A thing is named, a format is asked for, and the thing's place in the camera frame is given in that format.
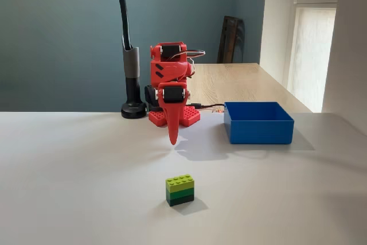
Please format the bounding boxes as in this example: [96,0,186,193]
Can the green lego brick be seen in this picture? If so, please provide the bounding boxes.
[165,173,196,207]

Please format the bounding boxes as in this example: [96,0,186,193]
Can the blue plastic bin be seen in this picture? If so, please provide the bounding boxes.
[223,101,295,145]

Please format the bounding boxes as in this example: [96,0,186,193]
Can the black table clamp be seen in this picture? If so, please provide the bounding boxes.
[143,84,158,111]

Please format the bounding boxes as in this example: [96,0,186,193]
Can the black gooseneck stand grey sleeve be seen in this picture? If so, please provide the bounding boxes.
[114,0,149,119]

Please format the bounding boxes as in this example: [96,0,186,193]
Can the light wooden table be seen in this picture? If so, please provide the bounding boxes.
[185,63,314,114]

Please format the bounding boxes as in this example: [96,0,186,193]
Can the white window roller blind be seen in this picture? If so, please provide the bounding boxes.
[286,0,339,112]

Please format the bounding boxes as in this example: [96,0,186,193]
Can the black usb cable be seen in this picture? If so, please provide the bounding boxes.
[192,102,226,110]

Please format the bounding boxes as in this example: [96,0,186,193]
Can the robot servo wires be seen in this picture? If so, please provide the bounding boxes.
[185,49,206,77]

